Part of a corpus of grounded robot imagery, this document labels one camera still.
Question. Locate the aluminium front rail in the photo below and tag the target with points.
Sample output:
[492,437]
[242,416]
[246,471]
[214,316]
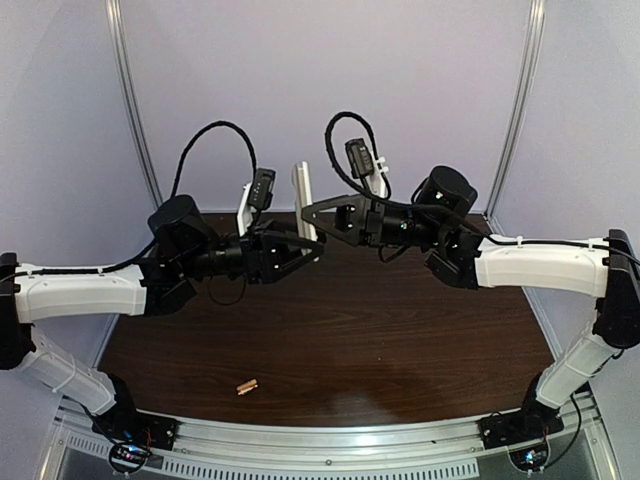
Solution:
[450,449]

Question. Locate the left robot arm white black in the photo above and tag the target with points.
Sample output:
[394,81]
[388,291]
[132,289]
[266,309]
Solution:
[160,281]

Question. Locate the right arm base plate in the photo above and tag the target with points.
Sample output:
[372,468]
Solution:
[511,428]

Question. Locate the circuit board with led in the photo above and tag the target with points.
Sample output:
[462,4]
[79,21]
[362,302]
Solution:
[127,458]
[530,459]

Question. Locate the left aluminium frame post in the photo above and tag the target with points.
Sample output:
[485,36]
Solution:
[131,105]

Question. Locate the white remote control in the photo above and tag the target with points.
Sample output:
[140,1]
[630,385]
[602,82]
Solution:
[303,198]

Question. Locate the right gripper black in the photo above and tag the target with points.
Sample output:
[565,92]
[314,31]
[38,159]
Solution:
[372,225]

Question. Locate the orange AA battery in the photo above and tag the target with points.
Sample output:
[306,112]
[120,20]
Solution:
[248,382]
[245,389]

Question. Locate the aluminium frame post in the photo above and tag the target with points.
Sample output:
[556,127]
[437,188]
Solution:
[529,62]
[131,105]

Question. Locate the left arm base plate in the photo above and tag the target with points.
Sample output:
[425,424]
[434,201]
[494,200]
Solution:
[142,429]

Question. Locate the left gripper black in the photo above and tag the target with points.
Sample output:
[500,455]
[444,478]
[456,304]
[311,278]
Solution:
[255,257]

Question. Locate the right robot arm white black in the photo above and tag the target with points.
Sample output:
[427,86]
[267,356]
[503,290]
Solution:
[463,257]

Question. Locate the right circuit board with LED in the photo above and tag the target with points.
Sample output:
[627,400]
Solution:
[530,459]

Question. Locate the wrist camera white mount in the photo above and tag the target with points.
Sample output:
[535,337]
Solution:
[371,172]
[256,197]

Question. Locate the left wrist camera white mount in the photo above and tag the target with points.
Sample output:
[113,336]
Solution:
[256,197]

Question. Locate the left circuit board with LED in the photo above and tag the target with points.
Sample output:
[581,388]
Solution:
[127,458]

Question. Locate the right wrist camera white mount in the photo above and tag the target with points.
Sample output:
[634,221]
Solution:
[371,172]

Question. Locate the right aluminium frame post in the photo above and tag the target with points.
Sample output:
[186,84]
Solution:
[529,62]

